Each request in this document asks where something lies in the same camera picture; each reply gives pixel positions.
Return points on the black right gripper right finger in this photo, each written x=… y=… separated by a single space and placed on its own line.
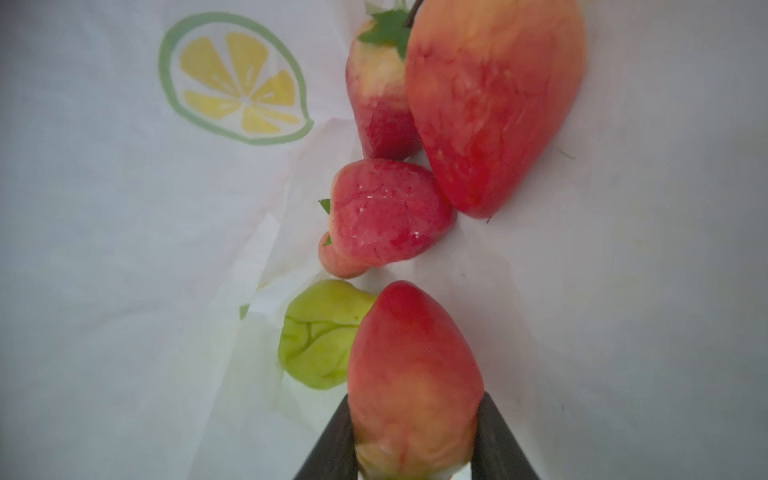
x=497 y=454

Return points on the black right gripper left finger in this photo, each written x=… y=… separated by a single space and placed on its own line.
x=333 y=456

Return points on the red-yellow fake strawberry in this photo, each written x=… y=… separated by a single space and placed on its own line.
x=413 y=388

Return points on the green fake pear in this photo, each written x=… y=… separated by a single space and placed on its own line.
x=319 y=328

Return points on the small pink fake fruit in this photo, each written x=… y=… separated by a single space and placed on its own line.
x=335 y=263

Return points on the white lemon-print plastic bag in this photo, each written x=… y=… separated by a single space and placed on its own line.
x=166 y=168

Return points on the large red fake apple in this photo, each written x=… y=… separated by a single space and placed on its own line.
x=489 y=84

